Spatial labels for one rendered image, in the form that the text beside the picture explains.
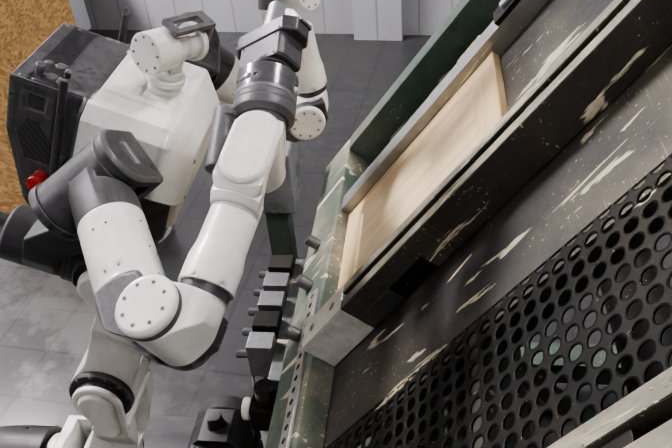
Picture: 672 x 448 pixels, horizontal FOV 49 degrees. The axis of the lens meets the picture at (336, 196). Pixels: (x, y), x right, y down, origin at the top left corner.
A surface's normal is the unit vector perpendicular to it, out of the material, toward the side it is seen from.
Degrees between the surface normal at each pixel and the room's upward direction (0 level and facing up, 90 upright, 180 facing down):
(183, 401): 0
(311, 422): 37
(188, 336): 104
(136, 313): 24
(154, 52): 79
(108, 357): 90
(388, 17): 90
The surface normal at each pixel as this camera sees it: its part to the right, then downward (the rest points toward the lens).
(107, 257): -0.27, -0.51
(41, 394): -0.07, -0.81
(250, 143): 0.00, -0.46
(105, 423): -0.11, 0.59
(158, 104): 0.32, -0.74
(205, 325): 0.66, 0.52
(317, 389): 0.54, -0.64
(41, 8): 0.90, 0.21
